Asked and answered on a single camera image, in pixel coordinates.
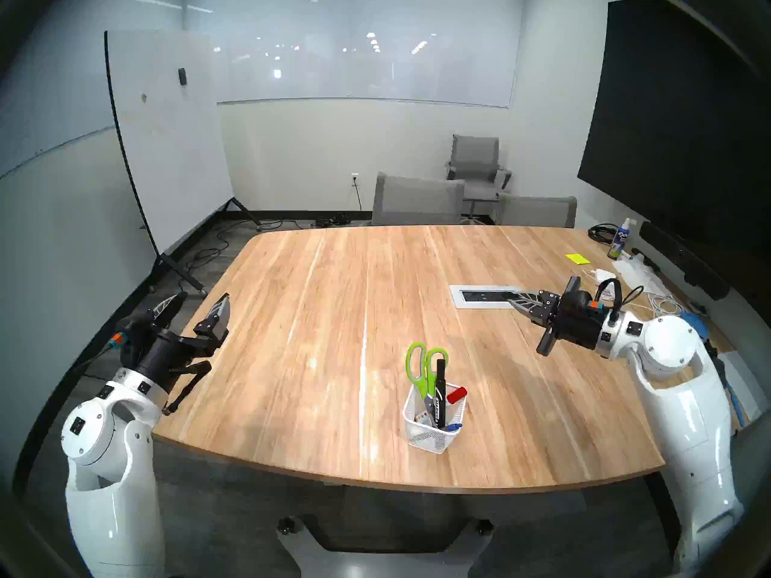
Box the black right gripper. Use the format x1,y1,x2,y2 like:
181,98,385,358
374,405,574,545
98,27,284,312
507,275,607,357

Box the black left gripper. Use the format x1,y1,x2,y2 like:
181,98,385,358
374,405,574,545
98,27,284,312
133,290,233,392

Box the green handled scissors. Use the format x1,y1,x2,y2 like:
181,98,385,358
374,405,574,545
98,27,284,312
405,342,449,400

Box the black permanent marker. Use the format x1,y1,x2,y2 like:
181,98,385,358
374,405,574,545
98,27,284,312
434,359,447,429

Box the white wire mesh pen holder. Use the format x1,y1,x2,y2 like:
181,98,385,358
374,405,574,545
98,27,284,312
402,382,468,455

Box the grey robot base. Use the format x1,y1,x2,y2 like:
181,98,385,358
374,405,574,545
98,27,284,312
276,514,495,578

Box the blue pen on paper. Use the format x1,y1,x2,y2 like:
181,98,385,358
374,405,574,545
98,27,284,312
723,372,746,428

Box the grey table power outlet box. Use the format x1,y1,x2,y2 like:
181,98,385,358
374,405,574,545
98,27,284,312
449,285,523,310

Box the grey mesh office chair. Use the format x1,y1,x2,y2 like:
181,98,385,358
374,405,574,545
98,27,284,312
371,172,466,226
495,192,578,229

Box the whiteboard cleaner spray bottle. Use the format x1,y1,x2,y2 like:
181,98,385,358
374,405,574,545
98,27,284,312
607,217,636,260

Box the white crumpled tissue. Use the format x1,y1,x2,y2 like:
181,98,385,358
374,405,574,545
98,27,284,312
613,255,670,296

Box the black video sound bar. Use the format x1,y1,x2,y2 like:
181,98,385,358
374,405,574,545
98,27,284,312
638,221,731,301

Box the grey office chair with armrests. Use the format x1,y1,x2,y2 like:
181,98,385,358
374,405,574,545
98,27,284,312
444,134,513,224

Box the mobile whiteboard on stand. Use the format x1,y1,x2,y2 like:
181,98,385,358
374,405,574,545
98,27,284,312
104,30,263,294

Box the white paper sheet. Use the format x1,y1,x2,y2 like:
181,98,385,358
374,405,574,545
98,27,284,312
720,350,769,422

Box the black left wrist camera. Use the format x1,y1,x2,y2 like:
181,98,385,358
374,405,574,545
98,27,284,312
113,309,154,356

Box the black left gripper cable loop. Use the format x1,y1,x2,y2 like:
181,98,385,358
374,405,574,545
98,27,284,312
161,360,214,417

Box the black right camera cable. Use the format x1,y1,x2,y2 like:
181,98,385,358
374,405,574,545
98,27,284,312
593,278,645,328

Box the long black floor cable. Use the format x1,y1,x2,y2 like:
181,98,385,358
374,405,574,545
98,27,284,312
175,219,302,294

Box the thin black left camera cable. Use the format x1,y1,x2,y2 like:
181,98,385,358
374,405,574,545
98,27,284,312
72,339,121,380

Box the large black wall screen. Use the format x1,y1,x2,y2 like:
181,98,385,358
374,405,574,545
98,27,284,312
577,0,771,312

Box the wall whiteboard with writing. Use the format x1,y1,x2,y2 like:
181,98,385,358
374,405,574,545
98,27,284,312
0,0,187,180

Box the wide glass wall whiteboard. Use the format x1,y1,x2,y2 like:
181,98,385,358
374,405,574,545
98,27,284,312
181,0,520,109

